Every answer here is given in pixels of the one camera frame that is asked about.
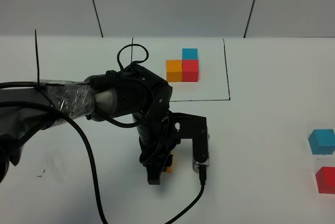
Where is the blue template block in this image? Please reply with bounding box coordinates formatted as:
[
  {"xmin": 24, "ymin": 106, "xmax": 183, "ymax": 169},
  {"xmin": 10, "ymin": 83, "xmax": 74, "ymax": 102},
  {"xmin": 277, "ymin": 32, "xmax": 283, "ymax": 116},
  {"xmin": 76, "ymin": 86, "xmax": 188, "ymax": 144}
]
[{"xmin": 182, "ymin": 48, "xmax": 198, "ymax": 60}]

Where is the red template block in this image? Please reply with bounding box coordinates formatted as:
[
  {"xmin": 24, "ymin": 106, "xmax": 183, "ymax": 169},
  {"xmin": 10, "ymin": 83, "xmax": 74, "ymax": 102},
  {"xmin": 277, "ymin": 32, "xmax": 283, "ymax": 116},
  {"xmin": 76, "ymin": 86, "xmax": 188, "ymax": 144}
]
[{"xmin": 182, "ymin": 60, "xmax": 199, "ymax": 82}]

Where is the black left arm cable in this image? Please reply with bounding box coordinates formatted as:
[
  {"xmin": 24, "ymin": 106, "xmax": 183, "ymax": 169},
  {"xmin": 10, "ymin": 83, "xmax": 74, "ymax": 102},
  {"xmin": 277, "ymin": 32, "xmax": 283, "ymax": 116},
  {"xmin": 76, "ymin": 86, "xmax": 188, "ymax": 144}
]
[{"xmin": 0, "ymin": 43, "xmax": 207, "ymax": 224}]

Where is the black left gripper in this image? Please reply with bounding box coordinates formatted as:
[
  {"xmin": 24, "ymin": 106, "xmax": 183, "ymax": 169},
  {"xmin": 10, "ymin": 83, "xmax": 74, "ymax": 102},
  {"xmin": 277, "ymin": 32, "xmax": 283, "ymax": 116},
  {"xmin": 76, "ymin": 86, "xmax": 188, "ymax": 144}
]
[{"xmin": 132, "ymin": 109, "xmax": 180, "ymax": 185}]

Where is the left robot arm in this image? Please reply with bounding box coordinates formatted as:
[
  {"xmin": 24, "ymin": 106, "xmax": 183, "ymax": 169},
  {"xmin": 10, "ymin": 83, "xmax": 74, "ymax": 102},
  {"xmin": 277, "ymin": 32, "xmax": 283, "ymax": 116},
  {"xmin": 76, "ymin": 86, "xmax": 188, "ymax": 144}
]
[{"xmin": 1, "ymin": 63, "xmax": 177, "ymax": 185}]

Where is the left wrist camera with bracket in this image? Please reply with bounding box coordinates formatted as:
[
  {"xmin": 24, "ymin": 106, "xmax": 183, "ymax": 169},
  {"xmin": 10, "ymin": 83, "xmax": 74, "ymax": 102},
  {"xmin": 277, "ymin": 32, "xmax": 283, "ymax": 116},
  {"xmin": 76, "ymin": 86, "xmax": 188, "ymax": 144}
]
[{"xmin": 172, "ymin": 113, "xmax": 209, "ymax": 174}]

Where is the orange template block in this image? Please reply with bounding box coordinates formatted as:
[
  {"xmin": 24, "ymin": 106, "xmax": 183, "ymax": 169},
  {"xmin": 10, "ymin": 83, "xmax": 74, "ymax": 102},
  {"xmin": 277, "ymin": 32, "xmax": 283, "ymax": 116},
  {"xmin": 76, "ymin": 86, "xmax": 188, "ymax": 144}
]
[{"xmin": 166, "ymin": 60, "xmax": 183, "ymax": 82}]

